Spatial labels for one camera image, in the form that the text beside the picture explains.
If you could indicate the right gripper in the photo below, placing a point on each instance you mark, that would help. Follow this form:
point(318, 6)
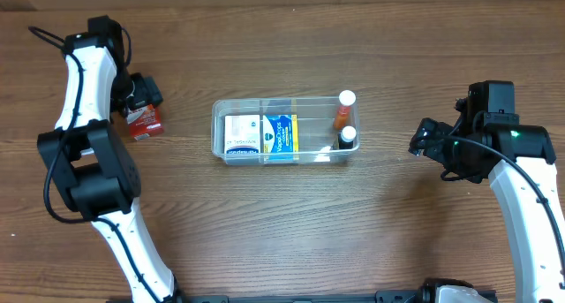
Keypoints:
point(433, 147)

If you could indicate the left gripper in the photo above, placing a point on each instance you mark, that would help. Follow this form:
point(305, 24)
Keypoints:
point(146, 87)

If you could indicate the red medicine box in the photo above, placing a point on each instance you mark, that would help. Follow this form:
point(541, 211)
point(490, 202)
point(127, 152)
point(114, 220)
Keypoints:
point(144, 122)

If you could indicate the dark bottle white cap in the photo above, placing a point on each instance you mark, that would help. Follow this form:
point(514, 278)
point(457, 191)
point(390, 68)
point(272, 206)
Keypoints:
point(346, 137)

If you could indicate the orange bottle white cap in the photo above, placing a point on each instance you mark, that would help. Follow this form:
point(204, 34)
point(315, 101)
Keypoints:
point(346, 99)

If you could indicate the white Hansaplast plaster box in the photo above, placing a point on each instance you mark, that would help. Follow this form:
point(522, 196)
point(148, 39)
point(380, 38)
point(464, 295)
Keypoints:
point(241, 137)

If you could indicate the blue yellow VapoDrops box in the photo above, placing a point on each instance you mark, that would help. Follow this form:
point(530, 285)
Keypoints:
point(280, 137)

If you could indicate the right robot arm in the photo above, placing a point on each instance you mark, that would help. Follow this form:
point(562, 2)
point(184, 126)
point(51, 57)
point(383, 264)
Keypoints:
point(488, 142)

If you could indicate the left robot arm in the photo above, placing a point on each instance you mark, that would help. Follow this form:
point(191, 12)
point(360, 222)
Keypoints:
point(91, 177)

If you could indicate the clear plastic container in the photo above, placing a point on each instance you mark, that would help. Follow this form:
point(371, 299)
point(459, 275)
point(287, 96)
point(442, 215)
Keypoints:
point(317, 137)

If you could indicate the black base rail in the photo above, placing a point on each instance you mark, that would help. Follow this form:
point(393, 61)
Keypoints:
point(388, 296)

